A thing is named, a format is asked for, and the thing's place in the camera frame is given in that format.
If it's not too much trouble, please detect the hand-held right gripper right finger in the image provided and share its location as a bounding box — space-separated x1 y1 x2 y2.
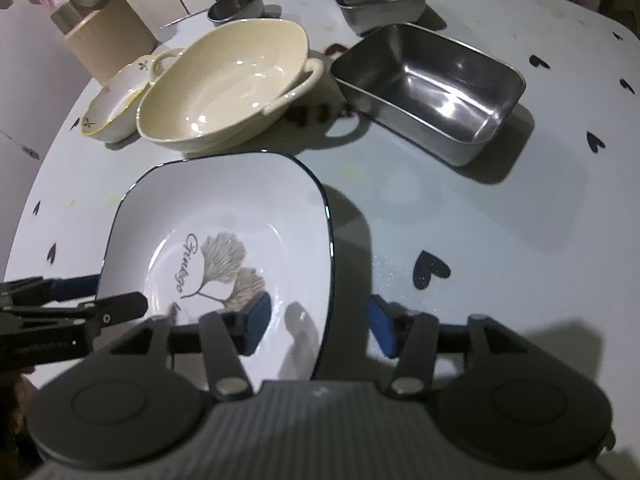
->
365 294 531 402

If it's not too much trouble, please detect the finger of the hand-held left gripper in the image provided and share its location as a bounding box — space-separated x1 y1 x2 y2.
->
0 291 149 367
0 274 101 308

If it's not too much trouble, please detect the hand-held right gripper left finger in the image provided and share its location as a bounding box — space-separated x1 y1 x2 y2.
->
107 291 273 402

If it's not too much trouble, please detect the white square plate blue rim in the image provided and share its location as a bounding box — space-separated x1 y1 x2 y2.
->
95 151 337 381

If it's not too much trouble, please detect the small floral bowl yellow rim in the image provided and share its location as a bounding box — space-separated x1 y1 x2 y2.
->
80 55 153 142

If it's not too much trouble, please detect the cream bowl with handles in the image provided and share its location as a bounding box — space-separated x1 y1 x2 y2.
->
136 17 326 153

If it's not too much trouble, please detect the large steel rectangular tray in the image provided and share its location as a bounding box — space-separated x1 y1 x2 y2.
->
329 22 527 167

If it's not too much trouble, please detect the round steel bowl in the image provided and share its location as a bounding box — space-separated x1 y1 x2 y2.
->
207 0 263 25

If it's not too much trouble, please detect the beige canister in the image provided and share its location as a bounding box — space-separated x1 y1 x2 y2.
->
62 0 158 86

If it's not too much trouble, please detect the steel pot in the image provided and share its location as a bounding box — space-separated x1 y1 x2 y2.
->
50 0 118 33

